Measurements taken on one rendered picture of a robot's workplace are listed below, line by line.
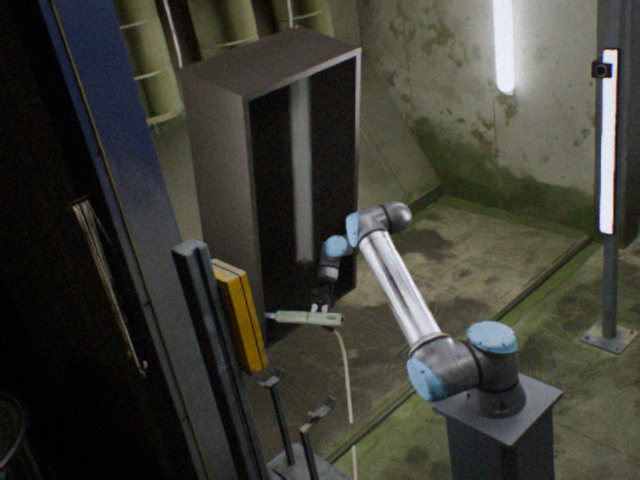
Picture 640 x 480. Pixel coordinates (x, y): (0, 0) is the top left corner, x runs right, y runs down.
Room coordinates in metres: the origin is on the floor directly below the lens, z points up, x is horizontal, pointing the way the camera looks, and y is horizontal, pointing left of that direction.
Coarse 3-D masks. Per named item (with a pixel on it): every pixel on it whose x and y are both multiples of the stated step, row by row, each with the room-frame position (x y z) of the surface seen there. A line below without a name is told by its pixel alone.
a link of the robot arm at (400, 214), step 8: (392, 208) 2.35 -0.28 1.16; (400, 208) 2.36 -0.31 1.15; (408, 208) 2.42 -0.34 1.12; (392, 216) 2.32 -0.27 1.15; (400, 216) 2.33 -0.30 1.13; (408, 216) 2.37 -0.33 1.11; (392, 224) 2.31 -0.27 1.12; (400, 224) 2.32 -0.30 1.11; (408, 224) 2.37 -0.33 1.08; (400, 232) 2.36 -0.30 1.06
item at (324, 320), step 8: (280, 312) 2.72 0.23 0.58; (288, 312) 2.71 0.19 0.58; (296, 312) 2.69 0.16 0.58; (304, 312) 2.68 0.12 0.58; (312, 312) 2.66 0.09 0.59; (320, 312) 2.65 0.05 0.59; (280, 320) 2.70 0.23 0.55; (288, 320) 2.68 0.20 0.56; (296, 320) 2.67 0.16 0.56; (304, 320) 2.65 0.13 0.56; (312, 320) 2.64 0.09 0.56; (320, 320) 2.62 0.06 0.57; (328, 320) 2.61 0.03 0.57; (336, 320) 2.59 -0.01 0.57; (328, 328) 2.71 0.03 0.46
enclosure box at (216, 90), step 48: (240, 48) 2.87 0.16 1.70; (288, 48) 2.85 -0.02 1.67; (336, 48) 2.82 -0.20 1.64; (192, 96) 2.67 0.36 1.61; (240, 96) 2.45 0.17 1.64; (288, 96) 3.09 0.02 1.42; (336, 96) 2.96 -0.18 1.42; (192, 144) 2.74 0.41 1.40; (240, 144) 2.49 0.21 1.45; (288, 144) 3.11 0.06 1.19; (336, 144) 2.99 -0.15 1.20; (240, 192) 2.55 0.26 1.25; (288, 192) 3.14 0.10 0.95; (336, 192) 3.03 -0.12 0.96; (240, 240) 2.60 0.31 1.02; (288, 240) 3.17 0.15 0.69; (288, 288) 3.03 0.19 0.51; (336, 288) 3.01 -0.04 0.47
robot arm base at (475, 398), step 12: (516, 384) 1.82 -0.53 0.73; (468, 396) 1.88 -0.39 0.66; (480, 396) 1.82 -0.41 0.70; (492, 396) 1.80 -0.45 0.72; (504, 396) 1.79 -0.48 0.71; (516, 396) 1.80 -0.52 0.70; (480, 408) 1.81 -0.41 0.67; (492, 408) 1.79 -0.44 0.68; (504, 408) 1.78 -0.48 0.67; (516, 408) 1.78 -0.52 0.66
